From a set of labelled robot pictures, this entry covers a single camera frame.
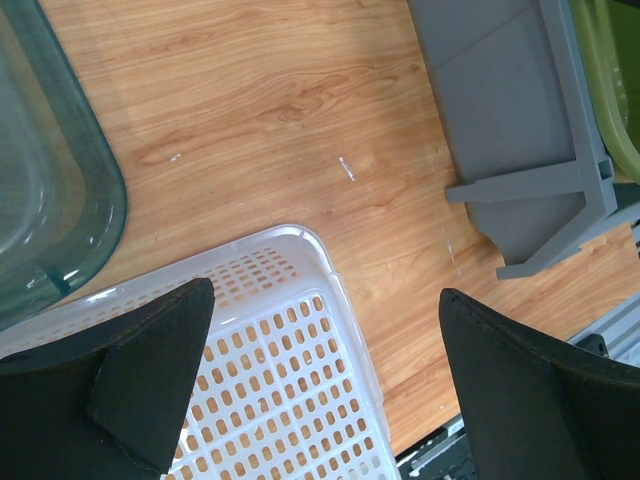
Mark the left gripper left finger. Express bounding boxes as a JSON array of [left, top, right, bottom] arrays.
[[1, 278, 215, 479]]

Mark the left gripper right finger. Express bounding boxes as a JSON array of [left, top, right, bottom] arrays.
[[438, 287, 640, 480]]

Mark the white perforated plastic basket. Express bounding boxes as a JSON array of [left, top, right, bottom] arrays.
[[1, 225, 399, 479]]

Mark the teal translucent perforated basket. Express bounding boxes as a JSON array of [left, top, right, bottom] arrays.
[[1, 1, 128, 329]]

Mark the grey plastic tray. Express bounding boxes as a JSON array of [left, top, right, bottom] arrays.
[[409, 1, 639, 279]]

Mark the olive green plastic tub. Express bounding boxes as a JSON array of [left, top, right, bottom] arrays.
[[569, 1, 639, 183]]

